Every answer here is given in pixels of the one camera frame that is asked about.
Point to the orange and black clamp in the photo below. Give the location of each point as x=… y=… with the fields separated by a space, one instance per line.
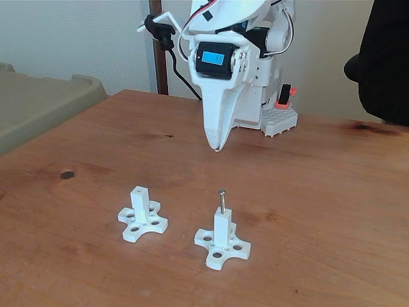
x=283 y=96

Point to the brown wooden strip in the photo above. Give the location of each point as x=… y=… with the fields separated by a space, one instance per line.
x=161 y=73

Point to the black chair armrest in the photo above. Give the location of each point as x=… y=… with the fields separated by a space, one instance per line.
x=351 y=68

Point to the person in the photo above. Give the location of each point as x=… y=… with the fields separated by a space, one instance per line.
x=390 y=64

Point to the olive plastic bin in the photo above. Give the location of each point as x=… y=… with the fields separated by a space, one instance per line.
x=38 y=102

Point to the white studded base plate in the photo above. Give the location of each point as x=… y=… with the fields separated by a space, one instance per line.
x=281 y=121

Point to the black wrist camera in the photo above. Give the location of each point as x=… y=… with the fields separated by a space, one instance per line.
x=166 y=40

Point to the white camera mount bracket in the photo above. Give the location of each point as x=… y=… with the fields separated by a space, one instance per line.
x=169 y=19

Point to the white cross-base post stand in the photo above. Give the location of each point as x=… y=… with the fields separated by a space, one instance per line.
x=139 y=204
x=222 y=228

